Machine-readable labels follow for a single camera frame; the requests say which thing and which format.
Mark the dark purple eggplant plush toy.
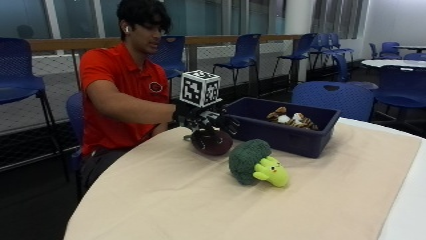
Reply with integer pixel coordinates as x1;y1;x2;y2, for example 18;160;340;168
182;128;234;157

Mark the white cube with black markers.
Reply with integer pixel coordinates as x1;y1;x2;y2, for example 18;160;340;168
178;69;223;108

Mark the green broccoli plush toy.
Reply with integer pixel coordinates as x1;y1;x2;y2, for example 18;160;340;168
227;138;290;188

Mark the dark blue plastic bin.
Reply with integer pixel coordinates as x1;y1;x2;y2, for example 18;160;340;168
223;96;342;159

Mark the striped tiger plush toy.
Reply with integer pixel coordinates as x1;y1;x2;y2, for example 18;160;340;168
264;106;319;131

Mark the blue chair with black legs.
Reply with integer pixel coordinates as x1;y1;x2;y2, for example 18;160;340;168
211;33;263;88
271;32;319;84
310;32;356;68
148;34;187;80
290;80;376;123
371;64;426;125
63;92;86;198
368;41;403;61
0;37;63;158

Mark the beige tablecloth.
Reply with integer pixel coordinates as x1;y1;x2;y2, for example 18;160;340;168
63;122;423;240

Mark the wooden handrail with mesh fence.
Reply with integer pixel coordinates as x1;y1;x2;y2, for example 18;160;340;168
25;34;303;98

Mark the person in red shirt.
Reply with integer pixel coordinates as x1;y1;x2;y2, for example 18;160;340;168
78;0;178;198

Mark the grey window curtain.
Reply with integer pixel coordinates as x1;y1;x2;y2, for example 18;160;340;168
310;0;365;40

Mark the round white table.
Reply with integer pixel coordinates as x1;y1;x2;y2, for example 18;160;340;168
360;58;426;70
391;44;426;54

